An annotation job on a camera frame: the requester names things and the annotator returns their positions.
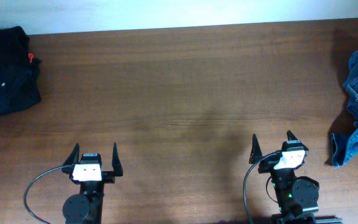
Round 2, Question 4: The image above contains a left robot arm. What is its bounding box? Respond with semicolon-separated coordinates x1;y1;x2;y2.
62;144;123;224

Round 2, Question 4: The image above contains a left black cable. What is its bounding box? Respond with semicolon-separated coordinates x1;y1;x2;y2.
23;165;74;224

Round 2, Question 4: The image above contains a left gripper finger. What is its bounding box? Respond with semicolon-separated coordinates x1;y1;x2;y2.
111;142;123;177
63;143;80;166

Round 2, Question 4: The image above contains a black cable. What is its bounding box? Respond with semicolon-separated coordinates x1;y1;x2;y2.
242;152;284;224
23;165;74;224

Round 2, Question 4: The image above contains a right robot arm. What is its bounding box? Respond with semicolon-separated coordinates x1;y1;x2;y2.
242;130;343;224

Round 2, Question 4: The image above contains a black folded garment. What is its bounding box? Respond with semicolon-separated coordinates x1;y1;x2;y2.
0;26;41;116

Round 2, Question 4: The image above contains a right black cable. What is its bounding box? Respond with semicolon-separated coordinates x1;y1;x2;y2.
242;152;284;224

